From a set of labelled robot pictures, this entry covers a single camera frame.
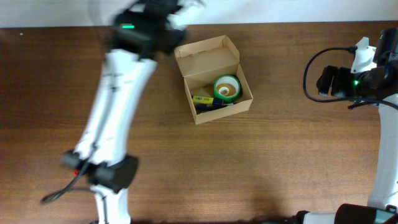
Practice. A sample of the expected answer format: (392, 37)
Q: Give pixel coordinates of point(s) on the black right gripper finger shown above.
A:
(325, 80)
(343, 83)

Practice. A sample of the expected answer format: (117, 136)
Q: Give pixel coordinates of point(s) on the open cardboard box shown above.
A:
(201, 63)

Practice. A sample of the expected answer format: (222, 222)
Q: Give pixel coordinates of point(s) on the yellow tape roll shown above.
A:
(226, 89)

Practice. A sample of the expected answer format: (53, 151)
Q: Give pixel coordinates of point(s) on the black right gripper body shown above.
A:
(360, 82)

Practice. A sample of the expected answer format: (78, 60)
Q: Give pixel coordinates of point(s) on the green tape roll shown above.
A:
(231, 79)

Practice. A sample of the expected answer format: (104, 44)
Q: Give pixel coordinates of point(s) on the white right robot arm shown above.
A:
(382, 202)

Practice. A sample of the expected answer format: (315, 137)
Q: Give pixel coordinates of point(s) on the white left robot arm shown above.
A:
(139, 33)

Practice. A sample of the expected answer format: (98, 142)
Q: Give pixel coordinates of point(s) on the yellow highlighter pen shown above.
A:
(207, 100)

